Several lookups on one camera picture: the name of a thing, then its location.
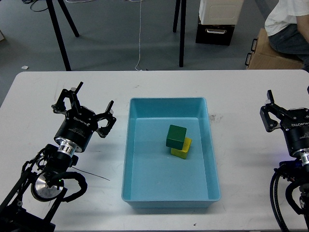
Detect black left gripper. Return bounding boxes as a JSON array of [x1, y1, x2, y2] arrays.
[[51, 82, 116, 153]]

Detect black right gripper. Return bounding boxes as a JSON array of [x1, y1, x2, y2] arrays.
[[260, 86, 309, 158]]

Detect green block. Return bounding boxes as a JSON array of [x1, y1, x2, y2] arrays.
[[166, 125, 187, 150]]

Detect yellow block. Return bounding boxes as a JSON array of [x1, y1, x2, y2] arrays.
[[170, 137, 192, 159]]

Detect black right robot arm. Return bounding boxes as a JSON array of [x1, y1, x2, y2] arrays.
[[260, 90, 309, 232]]

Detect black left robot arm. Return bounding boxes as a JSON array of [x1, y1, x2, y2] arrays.
[[0, 83, 116, 232]]

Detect cream white appliance box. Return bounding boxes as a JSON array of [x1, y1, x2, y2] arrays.
[[198, 0, 244, 25]]

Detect seated person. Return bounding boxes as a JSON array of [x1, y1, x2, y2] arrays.
[[265, 0, 309, 72]]

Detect blue plastic bin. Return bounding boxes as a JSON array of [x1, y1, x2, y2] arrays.
[[122, 97, 221, 208]]

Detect black tripod left legs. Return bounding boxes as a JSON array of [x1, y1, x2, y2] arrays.
[[45, 0, 80, 72]]

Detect black tripod legs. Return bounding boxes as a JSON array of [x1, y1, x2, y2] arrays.
[[45, 0, 80, 72], [172, 0, 187, 67]]

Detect black tripod right legs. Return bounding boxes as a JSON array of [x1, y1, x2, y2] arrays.
[[172, 0, 187, 67]]

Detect cardboard box with handles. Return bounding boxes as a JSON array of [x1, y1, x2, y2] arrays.
[[245, 29, 303, 70]]

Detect white cable on floor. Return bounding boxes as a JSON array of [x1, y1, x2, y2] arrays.
[[65, 0, 149, 72]]

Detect black crate with handle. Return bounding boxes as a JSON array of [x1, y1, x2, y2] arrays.
[[196, 20, 235, 46]]

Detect black cable on floor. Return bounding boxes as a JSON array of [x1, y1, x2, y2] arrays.
[[23, 0, 49, 12]]

